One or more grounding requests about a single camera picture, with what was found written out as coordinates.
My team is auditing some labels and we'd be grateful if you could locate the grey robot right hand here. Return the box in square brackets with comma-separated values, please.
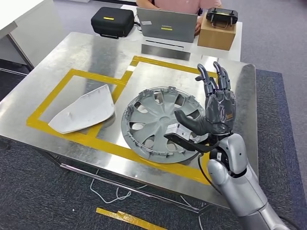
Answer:
[174, 61, 237, 136]

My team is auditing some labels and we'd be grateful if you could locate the grey plastic wheel hubcap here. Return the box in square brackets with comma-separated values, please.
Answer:
[120, 86, 209, 165]

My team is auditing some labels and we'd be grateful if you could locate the white plastic cover part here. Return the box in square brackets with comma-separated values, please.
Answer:
[48, 84, 115, 134]

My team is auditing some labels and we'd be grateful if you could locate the stainless steel workbench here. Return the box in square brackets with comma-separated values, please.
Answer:
[0, 32, 259, 210]

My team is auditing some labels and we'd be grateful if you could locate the white desk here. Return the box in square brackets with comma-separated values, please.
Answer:
[0, 0, 65, 69]
[119, 4, 243, 62]

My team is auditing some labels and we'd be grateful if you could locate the brown cardboard box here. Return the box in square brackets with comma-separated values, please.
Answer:
[197, 14, 237, 51]

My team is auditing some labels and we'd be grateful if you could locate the black handheld controller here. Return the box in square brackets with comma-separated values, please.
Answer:
[206, 7, 239, 29]

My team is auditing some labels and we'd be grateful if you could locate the grey laptop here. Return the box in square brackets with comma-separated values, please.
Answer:
[136, 8, 198, 44]

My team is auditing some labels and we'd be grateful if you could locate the person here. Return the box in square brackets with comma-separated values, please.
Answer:
[136, 0, 222, 36]

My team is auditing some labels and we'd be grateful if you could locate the yellow table tape marking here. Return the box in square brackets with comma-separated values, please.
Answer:
[26, 55, 218, 186]

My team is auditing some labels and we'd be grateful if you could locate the yellow floor tape marking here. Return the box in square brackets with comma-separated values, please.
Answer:
[95, 207, 167, 230]

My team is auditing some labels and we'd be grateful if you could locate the black zip carry case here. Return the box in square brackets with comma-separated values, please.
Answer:
[91, 7, 135, 40]

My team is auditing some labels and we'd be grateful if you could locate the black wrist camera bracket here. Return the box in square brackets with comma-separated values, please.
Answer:
[163, 133, 220, 154]

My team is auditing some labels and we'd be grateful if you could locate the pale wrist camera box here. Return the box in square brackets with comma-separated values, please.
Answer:
[165, 123, 192, 142]

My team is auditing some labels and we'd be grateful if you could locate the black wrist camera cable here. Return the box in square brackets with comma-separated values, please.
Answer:
[197, 153, 222, 195]

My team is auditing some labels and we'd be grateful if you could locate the white floor cable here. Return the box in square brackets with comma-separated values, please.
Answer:
[90, 170, 148, 205]
[179, 196, 204, 230]

